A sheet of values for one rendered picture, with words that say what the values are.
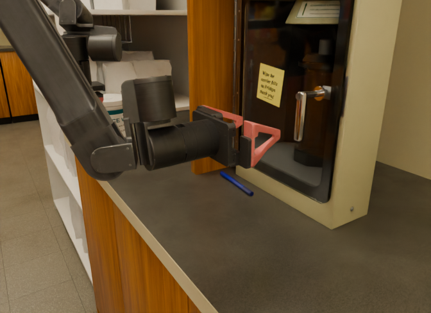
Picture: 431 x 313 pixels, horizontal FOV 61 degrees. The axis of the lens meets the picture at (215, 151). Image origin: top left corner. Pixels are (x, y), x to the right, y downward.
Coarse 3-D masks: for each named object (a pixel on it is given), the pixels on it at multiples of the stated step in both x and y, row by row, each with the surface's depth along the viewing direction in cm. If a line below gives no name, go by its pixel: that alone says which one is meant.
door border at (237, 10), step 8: (240, 0) 79; (240, 8) 80; (240, 16) 80; (352, 16) 57; (240, 24) 81; (240, 32) 81; (240, 40) 82; (240, 48) 82; (240, 56) 83; (240, 64) 83; (240, 72) 84; (344, 80) 61; (232, 104) 88; (232, 120) 90; (232, 144) 92
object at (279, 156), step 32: (256, 0) 75; (288, 0) 67; (320, 0) 61; (352, 0) 56; (256, 32) 77; (288, 32) 69; (320, 32) 62; (256, 64) 79; (288, 64) 70; (320, 64) 64; (256, 96) 81; (288, 96) 72; (288, 128) 74; (320, 128) 66; (288, 160) 75; (320, 160) 68; (320, 192) 69
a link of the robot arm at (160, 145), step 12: (168, 120) 50; (144, 132) 48; (156, 132) 49; (168, 132) 50; (180, 132) 50; (144, 144) 49; (156, 144) 48; (168, 144) 49; (180, 144) 50; (144, 156) 50; (156, 156) 48; (168, 156) 49; (180, 156) 50; (156, 168) 50
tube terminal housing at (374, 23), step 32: (384, 0) 59; (352, 32) 59; (384, 32) 62; (352, 64) 60; (384, 64) 64; (352, 96) 62; (384, 96) 67; (352, 128) 65; (352, 160) 68; (288, 192) 79; (352, 192) 71
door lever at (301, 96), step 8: (320, 88) 64; (296, 96) 63; (304, 96) 62; (312, 96) 64; (320, 96) 65; (296, 104) 63; (304, 104) 63; (296, 112) 64; (304, 112) 63; (296, 120) 64; (304, 120) 64; (296, 128) 64; (304, 128) 64; (296, 136) 65; (304, 136) 65
